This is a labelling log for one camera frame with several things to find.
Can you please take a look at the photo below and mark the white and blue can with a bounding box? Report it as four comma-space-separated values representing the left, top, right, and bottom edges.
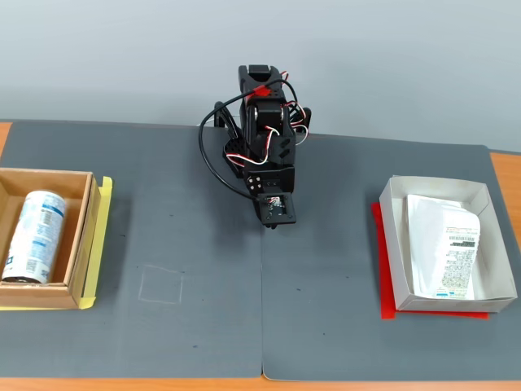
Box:
1, 190, 67, 284

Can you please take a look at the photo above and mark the black perforated table clamp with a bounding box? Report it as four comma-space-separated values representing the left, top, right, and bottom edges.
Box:
213, 100, 246, 180

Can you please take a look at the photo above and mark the white paper box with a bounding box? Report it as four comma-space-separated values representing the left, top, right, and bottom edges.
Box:
379, 175, 519, 314

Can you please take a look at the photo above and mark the black plain table clamp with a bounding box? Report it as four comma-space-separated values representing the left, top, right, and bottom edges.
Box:
300, 108, 313, 140

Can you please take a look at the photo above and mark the yellow paper sheet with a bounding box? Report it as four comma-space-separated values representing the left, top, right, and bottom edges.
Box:
0, 175, 114, 311

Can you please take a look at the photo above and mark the black camera cable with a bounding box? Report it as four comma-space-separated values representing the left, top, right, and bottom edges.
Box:
198, 79, 300, 201

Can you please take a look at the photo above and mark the white printed pouch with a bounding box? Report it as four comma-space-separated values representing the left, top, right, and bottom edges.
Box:
405, 194, 483, 301

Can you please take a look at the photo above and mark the black square gripper camera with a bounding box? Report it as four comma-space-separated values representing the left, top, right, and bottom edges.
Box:
255, 191, 297, 227

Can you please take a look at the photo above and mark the plain grey mat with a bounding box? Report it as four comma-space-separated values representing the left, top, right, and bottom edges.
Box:
260, 134, 521, 383

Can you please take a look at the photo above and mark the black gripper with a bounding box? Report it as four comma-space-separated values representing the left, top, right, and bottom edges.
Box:
243, 165, 296, 231

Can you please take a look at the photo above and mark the red paper sheet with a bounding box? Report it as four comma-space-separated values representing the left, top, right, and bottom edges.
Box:
370, 202, 489, 321

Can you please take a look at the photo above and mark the brown cardboard box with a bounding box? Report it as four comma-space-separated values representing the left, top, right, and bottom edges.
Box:
0, 167, 102, 310

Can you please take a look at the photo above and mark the grey mat with chalk square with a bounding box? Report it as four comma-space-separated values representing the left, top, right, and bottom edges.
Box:
0, 121, 264, 379

